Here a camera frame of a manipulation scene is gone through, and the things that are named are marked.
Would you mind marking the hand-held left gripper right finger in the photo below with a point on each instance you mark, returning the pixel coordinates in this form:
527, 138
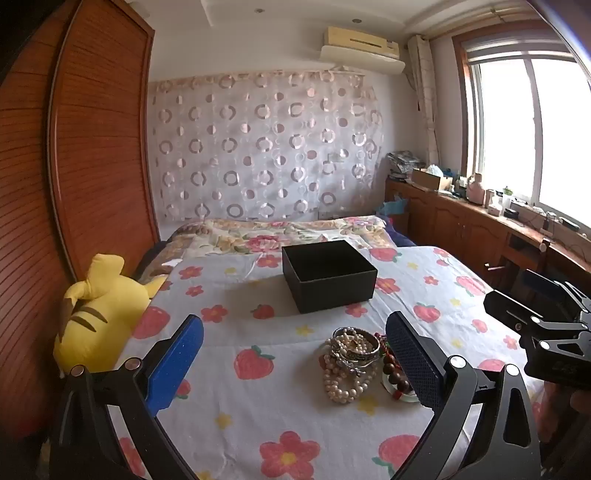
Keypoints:
413, 364

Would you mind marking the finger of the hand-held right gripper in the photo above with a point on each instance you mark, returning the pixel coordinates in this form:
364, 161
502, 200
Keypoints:
508, 307
547, 288

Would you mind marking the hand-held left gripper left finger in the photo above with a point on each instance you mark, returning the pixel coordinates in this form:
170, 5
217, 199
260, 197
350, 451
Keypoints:
173, 364

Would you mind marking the wide silver bangle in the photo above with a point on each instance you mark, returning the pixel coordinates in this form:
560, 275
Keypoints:
364, 356

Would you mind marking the black jewelry box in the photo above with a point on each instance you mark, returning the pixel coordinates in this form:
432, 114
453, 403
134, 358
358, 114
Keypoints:
323, 290

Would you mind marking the pale jade bangle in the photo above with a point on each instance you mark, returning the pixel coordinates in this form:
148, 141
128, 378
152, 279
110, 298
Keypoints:
392, 393

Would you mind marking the small black device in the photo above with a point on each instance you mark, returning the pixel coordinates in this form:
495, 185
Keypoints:
511, 213

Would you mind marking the wooden cabinet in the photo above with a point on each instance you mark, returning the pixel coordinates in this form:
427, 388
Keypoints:
461, 226

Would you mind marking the yellow plush toy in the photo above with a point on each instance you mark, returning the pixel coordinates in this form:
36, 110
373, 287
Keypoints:
101, 304

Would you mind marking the green capped bottle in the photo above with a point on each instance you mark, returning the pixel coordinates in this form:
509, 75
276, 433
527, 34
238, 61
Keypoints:
507, 199

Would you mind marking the strawberry print bedsheet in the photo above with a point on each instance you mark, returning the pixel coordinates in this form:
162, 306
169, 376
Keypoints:
277, 383

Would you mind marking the pink kettle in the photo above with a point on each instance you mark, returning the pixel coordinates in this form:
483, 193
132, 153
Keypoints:
475, 191

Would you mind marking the dark blue blanket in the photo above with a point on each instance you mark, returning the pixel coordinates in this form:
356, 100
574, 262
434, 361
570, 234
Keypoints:
404, 237

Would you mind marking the floral quilt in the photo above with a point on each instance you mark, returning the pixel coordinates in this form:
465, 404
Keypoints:
231, 240

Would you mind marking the cardboard box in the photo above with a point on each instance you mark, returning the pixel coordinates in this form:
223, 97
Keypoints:
427, 181

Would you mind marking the blue cloth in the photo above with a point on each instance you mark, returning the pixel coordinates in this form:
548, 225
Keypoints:
390, 207

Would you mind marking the pale plastic bag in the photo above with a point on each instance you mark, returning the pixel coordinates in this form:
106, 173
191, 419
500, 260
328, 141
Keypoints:
434, 170

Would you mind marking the wooden framed window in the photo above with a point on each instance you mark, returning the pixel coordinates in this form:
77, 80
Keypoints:
521, 129

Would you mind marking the pile of papers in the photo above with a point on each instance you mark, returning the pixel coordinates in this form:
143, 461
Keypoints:
404, 164

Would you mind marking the checked window curtain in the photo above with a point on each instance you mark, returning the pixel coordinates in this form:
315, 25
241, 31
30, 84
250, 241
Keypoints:
427, 92

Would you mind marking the circle patterned sheer curtain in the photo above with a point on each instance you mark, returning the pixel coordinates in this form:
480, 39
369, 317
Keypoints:
263, 143

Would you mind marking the wooden slatted wardrobe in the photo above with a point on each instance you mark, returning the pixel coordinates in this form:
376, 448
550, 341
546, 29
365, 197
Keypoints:
92, 138

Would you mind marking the wall air conditioner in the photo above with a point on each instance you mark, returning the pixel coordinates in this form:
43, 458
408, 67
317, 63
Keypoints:
362, 53

